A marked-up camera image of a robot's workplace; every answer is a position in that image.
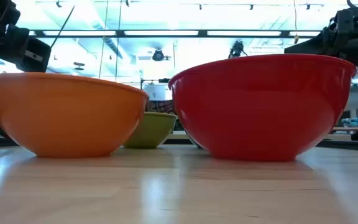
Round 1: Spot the white cylindrical bucket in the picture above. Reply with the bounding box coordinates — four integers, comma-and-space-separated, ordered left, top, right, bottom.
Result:
143, 84, 167, 101

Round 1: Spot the orange plastic bowl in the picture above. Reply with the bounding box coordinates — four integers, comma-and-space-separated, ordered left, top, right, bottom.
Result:
0, 72, 150, 158

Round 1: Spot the light wooden desk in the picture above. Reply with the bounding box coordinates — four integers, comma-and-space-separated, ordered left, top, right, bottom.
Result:
332, 126, 358, 141

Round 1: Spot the large red plastic bowl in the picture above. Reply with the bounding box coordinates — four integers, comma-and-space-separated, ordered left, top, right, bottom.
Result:
168, 54, 357, 162

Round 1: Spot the small green plastic bowl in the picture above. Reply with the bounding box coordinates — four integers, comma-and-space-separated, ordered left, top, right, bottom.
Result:
123, 111, 178, 149

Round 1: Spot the black ceiling light track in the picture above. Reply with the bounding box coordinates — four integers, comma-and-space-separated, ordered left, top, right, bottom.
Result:
35, 2, 356, 10

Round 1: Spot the patterned dark red cloth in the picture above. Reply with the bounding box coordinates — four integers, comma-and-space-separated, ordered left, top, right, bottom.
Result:
146, 100, 176, 115

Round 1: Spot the thin black slanted rod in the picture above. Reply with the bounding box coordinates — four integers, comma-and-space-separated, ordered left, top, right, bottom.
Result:
50, 5, 76, 50

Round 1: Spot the black overhead frame beam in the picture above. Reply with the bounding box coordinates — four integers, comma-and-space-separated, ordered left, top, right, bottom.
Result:
29, 29, 321, 39

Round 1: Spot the black metal stand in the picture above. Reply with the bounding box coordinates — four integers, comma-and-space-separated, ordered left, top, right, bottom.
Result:
140, 78, 171, 91

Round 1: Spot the black hanging ceiling device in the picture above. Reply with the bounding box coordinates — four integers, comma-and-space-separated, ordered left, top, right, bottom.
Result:
227, 40, 248, 59

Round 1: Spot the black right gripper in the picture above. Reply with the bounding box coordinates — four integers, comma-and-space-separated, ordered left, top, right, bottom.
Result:
284, 6, 358, 60

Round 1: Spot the round black ceiling camera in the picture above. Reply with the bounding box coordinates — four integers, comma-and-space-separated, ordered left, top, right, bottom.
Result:
152, 48, 165, 62

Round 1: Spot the teal object on desk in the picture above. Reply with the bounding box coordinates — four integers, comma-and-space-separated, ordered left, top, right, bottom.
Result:
341, 117, 358, 128

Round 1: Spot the long wooden bench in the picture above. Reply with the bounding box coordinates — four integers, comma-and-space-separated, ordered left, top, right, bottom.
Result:
165, 131, 190, 140

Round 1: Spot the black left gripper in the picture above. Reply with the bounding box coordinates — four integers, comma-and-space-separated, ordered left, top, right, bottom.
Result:
0, 25, 52, 73

